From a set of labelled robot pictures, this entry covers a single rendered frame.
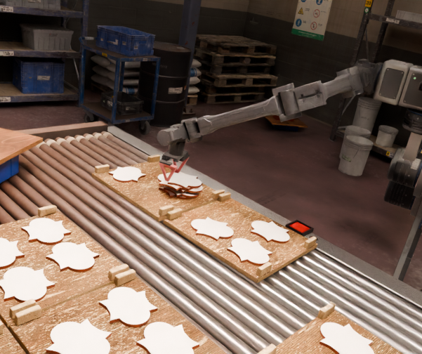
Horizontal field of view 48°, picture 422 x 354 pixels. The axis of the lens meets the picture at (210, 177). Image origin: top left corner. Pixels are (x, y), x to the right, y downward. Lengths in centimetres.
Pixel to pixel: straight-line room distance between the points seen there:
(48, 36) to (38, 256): 457
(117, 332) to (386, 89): 135
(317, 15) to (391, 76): 538
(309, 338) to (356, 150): 405
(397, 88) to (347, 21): 506
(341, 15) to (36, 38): 398
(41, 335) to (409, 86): 151
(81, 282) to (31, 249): 21
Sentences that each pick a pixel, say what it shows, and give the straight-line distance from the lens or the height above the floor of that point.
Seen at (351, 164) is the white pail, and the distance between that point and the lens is 524.
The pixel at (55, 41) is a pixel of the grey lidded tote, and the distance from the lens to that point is 586.
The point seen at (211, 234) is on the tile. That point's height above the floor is 95.
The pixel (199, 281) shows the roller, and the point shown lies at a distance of 139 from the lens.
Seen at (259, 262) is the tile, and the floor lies 95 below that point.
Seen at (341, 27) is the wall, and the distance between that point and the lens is 704.
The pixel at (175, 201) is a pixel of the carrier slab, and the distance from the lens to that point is 175.
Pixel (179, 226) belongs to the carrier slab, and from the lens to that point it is 160.
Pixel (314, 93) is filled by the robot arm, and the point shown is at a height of 144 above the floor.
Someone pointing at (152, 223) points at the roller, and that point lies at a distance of 164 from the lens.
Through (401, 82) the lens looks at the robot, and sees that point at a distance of 196.
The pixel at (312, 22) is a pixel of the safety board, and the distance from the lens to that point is 734.
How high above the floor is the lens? 172
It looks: 23 degrees down
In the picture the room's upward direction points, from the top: 10 degrees clockwise
